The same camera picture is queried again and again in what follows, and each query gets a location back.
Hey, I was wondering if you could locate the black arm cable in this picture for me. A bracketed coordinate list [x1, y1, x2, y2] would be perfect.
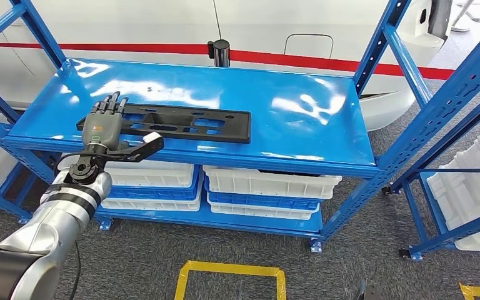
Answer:
[70, 241, 83, 300]

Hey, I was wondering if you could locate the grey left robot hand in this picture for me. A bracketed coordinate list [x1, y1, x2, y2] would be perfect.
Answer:
[81, 91, 130, 153]

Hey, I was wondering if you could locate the black plastic plate bracket part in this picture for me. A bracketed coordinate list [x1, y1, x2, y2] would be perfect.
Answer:
[76, 102, 253, 144]

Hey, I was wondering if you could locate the white car body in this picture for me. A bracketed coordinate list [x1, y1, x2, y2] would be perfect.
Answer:
[0, 0, 448, 133]

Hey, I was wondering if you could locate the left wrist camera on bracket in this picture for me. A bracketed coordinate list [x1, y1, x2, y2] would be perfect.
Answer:
[99, 132, 166, 164]

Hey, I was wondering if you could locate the black stanchion post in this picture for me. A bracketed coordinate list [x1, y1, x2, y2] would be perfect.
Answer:
[207, 39, 231, 68]

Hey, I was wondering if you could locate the red barrier belt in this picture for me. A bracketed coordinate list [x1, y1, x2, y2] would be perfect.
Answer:
[0, 41, 480, 85]

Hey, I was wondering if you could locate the black plastic part in crate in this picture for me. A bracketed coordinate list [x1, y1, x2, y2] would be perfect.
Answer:
[258, 167, 324, 178]

